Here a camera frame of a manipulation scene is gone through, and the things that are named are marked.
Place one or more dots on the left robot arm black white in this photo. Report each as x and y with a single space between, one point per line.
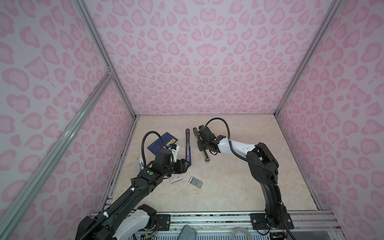
117 222

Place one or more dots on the red white staple box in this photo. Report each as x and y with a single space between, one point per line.
175 178

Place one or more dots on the aluminium corner frame post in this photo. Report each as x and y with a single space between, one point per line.
91 26
320 33

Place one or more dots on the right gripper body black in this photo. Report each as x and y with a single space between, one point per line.
203 145

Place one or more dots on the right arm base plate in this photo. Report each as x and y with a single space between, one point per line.
262 221

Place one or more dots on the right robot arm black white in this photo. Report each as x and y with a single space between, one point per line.
264 169

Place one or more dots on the aluminium diagonal frame bar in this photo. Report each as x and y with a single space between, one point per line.
21 204

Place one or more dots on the aluminium corner frame post left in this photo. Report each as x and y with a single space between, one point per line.
91 26

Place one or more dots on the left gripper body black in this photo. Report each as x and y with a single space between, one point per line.
177 167

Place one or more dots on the aluminium front rail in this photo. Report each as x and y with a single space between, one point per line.
309 225

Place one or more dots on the small white clip object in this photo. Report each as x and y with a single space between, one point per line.
140 164

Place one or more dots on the staple tray with staples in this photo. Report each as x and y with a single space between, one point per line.
195 182

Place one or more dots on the aluminium corner frame post right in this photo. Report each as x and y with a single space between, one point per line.
320 33

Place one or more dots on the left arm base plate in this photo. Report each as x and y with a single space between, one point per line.
160 222

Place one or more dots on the dark blue booklet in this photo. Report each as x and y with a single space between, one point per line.
158 144

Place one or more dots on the grey cloth pad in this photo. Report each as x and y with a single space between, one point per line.
187 233

